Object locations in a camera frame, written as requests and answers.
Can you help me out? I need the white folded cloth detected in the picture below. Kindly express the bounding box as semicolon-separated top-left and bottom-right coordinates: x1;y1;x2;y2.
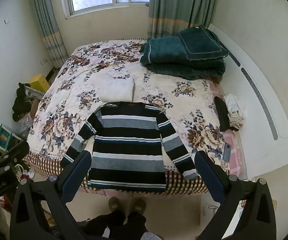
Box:
98;77;136;103

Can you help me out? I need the teal folded blanket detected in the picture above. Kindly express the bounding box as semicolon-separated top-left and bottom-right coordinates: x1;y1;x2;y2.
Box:
139;35;226;80

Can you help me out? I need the grey knitted cloth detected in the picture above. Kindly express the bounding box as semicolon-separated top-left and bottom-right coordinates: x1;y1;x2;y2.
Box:
141;231;162;240

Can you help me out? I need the grey phone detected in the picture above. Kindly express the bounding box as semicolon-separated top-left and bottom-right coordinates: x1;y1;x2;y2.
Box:
222;142;232;162

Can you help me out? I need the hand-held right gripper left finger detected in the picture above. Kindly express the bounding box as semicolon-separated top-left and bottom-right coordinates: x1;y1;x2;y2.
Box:
9;150;92;240

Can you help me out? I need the pink checked sheet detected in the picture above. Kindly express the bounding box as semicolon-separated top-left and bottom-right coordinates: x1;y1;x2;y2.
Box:
206;80;244;175

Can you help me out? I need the black clothes pile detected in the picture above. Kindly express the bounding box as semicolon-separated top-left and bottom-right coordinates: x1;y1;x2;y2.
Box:
12;82;32;122

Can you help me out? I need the floral bed blanket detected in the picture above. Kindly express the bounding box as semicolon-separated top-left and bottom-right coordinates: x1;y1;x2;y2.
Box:
24;39;230;195

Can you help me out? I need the striped knit sweater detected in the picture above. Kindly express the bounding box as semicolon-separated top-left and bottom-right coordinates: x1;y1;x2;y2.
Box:
60;102;199;189

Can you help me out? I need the white headboard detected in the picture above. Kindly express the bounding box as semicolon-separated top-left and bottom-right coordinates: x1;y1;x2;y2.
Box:
207;23;288;178

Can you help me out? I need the teal striped curtain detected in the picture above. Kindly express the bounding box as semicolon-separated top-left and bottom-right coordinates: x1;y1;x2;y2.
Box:
147;0;219;39
29;0;69;69

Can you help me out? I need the clear plastic bag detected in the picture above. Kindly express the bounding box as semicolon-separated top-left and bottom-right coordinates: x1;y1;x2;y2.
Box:
15;115;34;140

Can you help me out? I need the teal pillow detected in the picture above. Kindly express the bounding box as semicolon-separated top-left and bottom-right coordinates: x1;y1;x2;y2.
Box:
179;25;229;61

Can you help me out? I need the yellow box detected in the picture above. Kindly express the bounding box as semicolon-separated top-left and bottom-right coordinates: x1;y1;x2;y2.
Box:
29;74;51;93

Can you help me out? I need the brown slipper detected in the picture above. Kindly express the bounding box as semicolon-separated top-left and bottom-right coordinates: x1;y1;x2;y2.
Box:
108;197;121;212
130;198;146;213

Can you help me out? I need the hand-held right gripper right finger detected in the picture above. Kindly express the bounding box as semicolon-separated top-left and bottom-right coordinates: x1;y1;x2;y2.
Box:
194;150;277;240

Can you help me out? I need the black folded garment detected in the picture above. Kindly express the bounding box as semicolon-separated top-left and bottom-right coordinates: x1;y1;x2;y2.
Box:
214;96;230;132

